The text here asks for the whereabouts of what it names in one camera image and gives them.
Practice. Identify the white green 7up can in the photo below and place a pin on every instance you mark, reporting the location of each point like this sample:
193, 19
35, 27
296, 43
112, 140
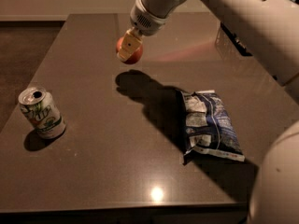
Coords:
38, 106

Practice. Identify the black wire basket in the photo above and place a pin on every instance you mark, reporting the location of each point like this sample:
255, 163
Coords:
236, 41

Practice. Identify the blue white chip bag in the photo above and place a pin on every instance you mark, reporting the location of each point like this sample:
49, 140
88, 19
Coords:
206, 126

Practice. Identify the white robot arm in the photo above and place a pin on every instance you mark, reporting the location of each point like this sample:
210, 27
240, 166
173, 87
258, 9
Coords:
269, 30

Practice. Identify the red apple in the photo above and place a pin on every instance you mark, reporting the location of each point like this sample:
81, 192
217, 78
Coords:
136, 56

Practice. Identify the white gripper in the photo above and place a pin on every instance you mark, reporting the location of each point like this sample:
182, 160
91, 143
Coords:
147, 22

